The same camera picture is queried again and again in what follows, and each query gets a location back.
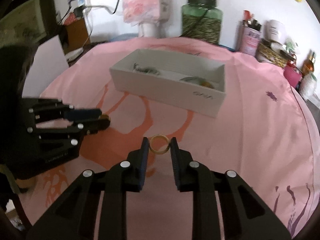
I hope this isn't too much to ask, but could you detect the black white patterned bracelet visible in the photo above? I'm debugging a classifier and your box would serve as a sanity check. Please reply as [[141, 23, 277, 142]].
[[133, 63, 161, 76]]

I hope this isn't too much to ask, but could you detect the pink tin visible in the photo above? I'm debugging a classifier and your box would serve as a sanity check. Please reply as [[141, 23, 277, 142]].
[[238, 10, 262, 57]]

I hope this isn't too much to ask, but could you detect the small pink container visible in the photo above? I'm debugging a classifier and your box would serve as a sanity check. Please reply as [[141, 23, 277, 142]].
[[283, 63, 303, 87]]

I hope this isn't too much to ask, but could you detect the dark framed picture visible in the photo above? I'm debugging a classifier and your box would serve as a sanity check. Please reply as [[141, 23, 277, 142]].
[[0, 0, 57, 47]]

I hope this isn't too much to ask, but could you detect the white cable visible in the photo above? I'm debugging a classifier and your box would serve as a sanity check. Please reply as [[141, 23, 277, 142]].
[[84, 4, 116, 15]]

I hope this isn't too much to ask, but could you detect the white plastic bag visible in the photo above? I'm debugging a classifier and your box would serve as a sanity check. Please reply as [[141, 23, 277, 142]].
[[299, 73, 318, 101]]

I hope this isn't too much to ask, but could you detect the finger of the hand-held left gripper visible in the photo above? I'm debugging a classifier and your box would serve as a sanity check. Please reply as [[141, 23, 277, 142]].
[[26, 117, 111, 155], [22, 97, 103, 128]]

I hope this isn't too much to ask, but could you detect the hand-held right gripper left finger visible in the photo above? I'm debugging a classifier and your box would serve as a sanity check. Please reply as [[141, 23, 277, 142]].
[[25, 137, 150, 240]]

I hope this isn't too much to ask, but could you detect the blue basin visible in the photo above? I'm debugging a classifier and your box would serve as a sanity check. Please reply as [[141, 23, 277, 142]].
[[109, 33, 140, 42]]

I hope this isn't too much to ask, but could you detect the pink printed cloth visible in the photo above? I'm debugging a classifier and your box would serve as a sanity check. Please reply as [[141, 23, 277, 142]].
[[22, 36, 320, 240]]

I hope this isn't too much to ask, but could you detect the amber glass bottle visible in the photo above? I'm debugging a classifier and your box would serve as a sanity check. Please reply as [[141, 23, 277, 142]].
[[301, 51, 317, 77]]

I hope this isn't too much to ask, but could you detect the yellow ring bangle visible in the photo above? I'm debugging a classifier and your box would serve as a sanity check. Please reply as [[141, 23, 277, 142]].
[[149, 135, 170, 155]]

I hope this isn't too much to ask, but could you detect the white rectangular box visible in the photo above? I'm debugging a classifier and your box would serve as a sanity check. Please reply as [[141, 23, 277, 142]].
[[109, 49, 227, 118]]

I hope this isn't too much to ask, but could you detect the white jar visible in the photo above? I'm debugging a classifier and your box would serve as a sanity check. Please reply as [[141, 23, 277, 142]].
[[264, 19, 286, 43]]

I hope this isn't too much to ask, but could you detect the pink tissue pack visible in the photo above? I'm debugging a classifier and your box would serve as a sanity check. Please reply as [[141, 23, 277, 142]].
[[121, 0, 173, 27]]

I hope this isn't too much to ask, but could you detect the green glass jar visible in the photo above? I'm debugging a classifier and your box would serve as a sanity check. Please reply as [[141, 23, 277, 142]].
[[181, 0, 223, 45]]

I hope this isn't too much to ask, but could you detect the white cylinder cup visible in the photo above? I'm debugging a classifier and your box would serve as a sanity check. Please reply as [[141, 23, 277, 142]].
[[138, 22, 161, 38]]

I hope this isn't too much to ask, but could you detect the pale green bangle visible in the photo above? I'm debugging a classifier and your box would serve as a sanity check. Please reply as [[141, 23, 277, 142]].
[[179, 76, 202, 84]]

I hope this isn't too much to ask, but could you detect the woven basket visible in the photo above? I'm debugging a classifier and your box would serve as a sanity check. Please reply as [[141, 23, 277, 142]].
[[256, 41, 291, 68]]

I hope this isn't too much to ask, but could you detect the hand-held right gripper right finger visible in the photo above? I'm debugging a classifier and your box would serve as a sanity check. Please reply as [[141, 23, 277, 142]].
[[170, 137, 292, 240]]

